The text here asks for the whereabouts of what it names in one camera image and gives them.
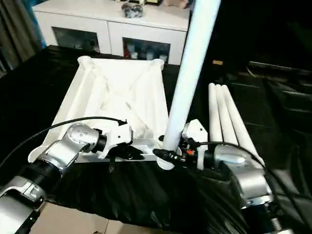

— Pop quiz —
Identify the white plastic table top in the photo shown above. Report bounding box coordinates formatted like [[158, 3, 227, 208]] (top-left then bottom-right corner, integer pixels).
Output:
[[28, 55, 183, 171]]

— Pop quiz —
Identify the white plastic table leg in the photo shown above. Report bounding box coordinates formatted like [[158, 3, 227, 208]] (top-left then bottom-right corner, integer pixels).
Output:
[[208, 82, 224, 144], [221, 85, 266, 167], [214, 84, 241, 147], [162, 0, 222, 154]]

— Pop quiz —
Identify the black table mat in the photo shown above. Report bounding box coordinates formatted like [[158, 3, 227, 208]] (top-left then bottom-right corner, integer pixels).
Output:
[[0, 45, 312, 234]]

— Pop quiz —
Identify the white glass-door cabinet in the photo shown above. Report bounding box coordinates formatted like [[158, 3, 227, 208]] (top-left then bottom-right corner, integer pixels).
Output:
[[31, 0, 191, 65]]

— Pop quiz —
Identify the bag of black parts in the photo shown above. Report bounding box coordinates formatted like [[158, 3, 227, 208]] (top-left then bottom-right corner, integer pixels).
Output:
[[121, 2, 145, 19]]

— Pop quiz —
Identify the grey curtain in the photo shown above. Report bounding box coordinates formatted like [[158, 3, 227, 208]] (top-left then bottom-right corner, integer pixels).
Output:
[[0, 0, 46, 74]]

